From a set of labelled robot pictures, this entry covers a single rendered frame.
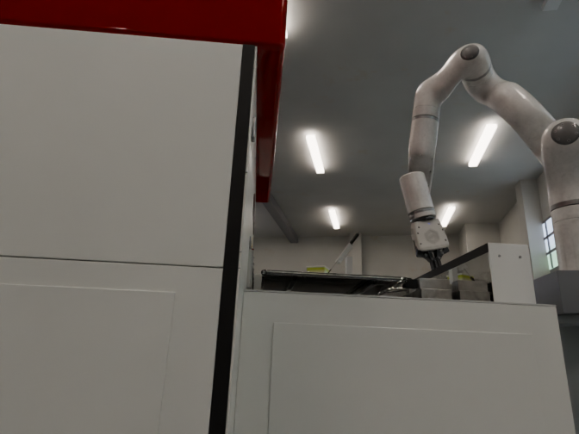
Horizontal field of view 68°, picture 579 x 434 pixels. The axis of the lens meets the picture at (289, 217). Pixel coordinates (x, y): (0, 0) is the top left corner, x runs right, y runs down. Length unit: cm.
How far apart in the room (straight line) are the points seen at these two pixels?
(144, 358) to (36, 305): 17
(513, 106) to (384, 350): 89
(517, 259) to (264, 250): 1056
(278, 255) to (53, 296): 1074
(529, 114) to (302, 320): 95
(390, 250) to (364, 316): 1027
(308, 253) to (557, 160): 1009
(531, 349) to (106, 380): 75
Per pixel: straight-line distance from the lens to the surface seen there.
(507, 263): 106
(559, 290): 119
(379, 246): 1113
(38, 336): 69
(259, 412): 83
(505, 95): 150
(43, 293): 70
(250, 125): 73
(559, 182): 136
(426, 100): 156
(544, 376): 100
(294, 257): 1125
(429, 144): 150
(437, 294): 117
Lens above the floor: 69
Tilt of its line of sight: 18 degrees up
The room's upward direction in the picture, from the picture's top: 2 degrees clockwise
